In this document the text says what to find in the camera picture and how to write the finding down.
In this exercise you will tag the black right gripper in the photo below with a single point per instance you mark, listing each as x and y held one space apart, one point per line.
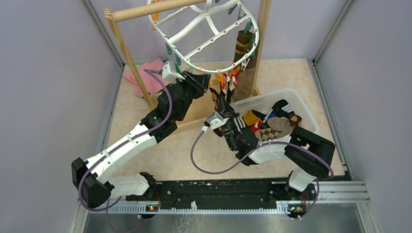
231 115

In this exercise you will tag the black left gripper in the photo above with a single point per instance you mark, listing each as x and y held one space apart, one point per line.
198 83

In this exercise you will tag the brown argyle sock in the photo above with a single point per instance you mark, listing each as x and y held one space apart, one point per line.
221 105
278 127

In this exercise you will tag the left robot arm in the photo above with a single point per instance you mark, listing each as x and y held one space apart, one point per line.
93 177

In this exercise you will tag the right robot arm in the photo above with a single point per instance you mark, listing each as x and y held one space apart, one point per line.
311 153

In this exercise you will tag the orange clothes clip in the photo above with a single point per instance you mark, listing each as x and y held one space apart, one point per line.
221 78

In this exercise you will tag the teal clothes clip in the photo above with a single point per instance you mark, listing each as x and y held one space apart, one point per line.
169 50

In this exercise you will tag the white round clip hanger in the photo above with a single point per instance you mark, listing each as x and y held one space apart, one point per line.
197 30

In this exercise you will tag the yellow sock in basket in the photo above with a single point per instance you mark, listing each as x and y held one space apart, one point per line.
250 118

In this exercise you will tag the navy white red hanging sock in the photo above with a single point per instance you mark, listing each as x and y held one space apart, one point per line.
229 83

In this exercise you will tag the pink cloth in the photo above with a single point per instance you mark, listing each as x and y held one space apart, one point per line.
150 83

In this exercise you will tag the white plastic laundry basket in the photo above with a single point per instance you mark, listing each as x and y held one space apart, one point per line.
263 103

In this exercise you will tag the black sock in basket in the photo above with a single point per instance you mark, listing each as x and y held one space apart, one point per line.
280 109

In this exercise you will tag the olive striped hanging sock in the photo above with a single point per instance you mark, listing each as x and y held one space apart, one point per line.
244 43

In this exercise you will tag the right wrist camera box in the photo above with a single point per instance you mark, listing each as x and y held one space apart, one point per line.
215 120

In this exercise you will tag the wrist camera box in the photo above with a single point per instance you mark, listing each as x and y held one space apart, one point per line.
170 74
215 120

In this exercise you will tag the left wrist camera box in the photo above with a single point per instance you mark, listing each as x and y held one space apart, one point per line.
170 74

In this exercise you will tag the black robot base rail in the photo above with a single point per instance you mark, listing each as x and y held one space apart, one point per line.
228 196

